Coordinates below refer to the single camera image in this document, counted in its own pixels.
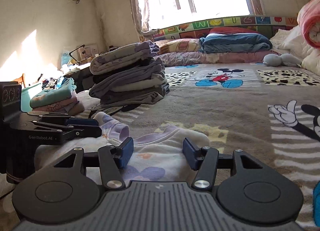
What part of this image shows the white floral quilted pajama garment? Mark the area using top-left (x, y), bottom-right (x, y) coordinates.
top-left (34, 112), bottom-right (210, 183)

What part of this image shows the pastel folded clothes stack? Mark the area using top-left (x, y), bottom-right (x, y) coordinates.
top-left (29, 78), bottom-right (85, 116)

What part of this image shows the grey purple folded clothes stack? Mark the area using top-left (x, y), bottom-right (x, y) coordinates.
top-left (89, 40), bottom-right (170, 107)

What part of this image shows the dark cluttered desk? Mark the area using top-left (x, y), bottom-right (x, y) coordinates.
top-left (38, 44), bottom-right (106, 92)

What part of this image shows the Mickey Mouse plush blanket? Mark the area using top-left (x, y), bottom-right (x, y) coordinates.
top-left (1, 64), bottom-right (319, 230)

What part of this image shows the pink purple floral bedding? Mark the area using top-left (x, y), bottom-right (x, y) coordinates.
top-left (155, 38), bottom-right (274, 67)

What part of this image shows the blue folded blanket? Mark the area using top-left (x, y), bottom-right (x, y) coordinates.
top-left (199, 33), bottom-right (272, 53)

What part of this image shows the light blue plush toy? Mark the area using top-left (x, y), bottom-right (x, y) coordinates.
top-left (263, 53), bottom-right (302, 67)

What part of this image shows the colourful alphabet play mat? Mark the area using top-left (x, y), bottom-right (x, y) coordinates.
top-left (152, 15), bottom-right (298, 41)

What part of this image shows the cream patterned quilt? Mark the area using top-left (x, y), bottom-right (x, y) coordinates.
top-left (270, 26), bottom-right (320, 75)

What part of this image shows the pink white rolled quilt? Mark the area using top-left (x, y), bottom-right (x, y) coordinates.
top-left (297, 0), bottom-right (320, 49)

